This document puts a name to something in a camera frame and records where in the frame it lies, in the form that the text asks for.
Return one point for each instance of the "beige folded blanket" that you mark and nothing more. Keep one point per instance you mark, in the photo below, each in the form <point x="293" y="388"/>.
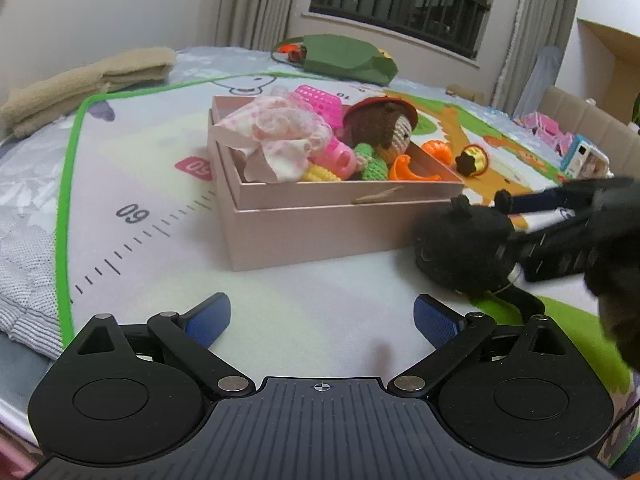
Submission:
<point x="85" y="85"/>

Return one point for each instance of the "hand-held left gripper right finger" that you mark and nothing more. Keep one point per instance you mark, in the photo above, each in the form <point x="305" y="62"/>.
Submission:
<point x="435" y="322"/>

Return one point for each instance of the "beige curtain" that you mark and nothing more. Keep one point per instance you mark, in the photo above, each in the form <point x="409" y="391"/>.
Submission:
<point x="255" y="5"/>
<point x="535" y="5"/>

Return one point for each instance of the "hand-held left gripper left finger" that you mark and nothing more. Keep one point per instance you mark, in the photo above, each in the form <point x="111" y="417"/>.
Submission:
<point x="210" y="322"/>

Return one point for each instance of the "green cloth bag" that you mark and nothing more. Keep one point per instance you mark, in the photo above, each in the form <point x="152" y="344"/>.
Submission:
<point x="345" y="57"/>

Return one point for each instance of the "white and blue toy box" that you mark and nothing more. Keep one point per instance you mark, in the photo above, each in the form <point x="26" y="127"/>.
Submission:
<point x="582" y="155"/>

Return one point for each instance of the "pink cardboard box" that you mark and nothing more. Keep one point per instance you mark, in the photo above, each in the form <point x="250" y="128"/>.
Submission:
<point x="325" y="230"/>

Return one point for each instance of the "brown cardboard box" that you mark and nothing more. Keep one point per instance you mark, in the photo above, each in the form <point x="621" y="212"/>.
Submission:
<point x="610" y="60"/>

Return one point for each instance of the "small tan cardboard piece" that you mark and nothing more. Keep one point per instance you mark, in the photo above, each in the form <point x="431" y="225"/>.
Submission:
<point x="467" y="94"/>

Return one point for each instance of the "window with black railing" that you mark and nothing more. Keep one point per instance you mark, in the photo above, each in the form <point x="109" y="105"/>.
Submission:
<point x="400" y="0"/>

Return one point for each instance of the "beige padded headboard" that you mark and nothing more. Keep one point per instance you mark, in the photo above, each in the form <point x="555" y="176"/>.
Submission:
<point x="590" y="115"/>

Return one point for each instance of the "brown and yellow toy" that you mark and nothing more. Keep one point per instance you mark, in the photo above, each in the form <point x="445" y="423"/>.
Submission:
<point x="472" y="160"/>

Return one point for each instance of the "black plush toy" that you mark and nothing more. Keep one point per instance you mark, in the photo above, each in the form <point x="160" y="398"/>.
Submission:
<point x="460" y="250"/>

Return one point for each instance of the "small yellow toy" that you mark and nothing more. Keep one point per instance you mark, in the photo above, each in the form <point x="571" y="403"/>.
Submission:
<point x="384" y="54"/>

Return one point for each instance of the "yellow toy corn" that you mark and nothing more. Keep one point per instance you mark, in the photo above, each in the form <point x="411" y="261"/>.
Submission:
<point x="320" y="174"/>

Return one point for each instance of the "pink-dressed baby doll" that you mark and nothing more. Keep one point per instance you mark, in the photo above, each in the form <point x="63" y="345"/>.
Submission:
<point x="275" y="130"/>

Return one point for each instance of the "orange toy peel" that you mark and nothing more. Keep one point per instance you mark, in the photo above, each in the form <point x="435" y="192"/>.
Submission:
<point x="400" y="170"/>

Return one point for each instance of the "crochet doll with green outfit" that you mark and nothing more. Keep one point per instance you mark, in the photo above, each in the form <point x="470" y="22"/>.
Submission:
<point x="380" y="125"/>

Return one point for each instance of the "printed play mat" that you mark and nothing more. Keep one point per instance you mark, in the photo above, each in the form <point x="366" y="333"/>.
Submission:
<point x="300" y="290"/>

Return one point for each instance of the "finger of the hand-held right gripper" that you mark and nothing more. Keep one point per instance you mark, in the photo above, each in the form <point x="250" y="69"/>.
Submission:
<point x="555" y="255"/>
<point x="540" y="200"/>

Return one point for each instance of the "hot pink plastic toy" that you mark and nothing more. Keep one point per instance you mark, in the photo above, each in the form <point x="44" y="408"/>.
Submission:
<point x="335" y="157"/>

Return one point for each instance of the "pink plastic toy basket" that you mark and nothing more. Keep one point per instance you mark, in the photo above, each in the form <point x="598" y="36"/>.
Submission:
<point x="320" y="102"/>

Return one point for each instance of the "person's right hand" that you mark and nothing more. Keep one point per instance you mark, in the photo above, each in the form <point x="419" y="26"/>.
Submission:
<point x="625" y="325"/>

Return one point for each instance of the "small orange toy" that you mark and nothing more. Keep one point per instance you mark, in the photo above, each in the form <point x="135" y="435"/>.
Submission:
<point x="290" y="50"/>

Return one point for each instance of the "light blue mesh cover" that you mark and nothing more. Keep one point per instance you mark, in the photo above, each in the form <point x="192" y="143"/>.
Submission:
<point x="542" y="80"/>

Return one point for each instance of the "orange toy tangerine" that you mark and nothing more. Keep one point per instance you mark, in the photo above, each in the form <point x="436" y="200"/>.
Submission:
<point x="436" y="150"/>

